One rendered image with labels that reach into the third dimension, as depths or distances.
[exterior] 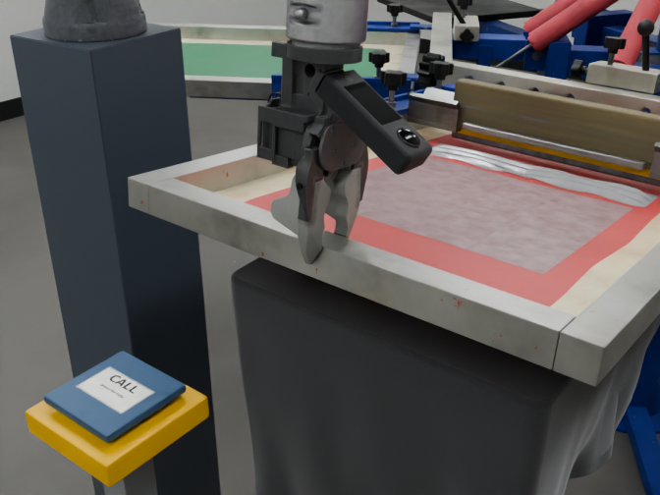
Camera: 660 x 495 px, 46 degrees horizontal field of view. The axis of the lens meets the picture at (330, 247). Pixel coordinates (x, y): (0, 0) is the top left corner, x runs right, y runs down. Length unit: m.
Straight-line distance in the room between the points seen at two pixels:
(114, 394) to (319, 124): 0.33
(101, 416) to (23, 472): 1.48
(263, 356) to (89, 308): 0.43
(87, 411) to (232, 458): 1.39
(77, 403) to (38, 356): 1.87
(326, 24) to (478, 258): 0.32
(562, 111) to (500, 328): 0.62
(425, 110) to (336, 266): 0.62
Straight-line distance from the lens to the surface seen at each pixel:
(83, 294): 1.39
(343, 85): 0.73
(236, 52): 2.17
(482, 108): 1.31
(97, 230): 1.29
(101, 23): 1.21
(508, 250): 0.91
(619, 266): 0.92
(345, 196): 0.79
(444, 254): 0.88
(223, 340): 2.61
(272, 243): 0.82
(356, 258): 0.75
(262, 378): 1.08
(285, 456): 1.15
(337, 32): 0.72
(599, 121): 1.24
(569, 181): 1.19
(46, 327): 2.82
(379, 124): 0.71
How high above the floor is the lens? 1.46
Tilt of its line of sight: 27 degrees down
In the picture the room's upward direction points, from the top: straight up
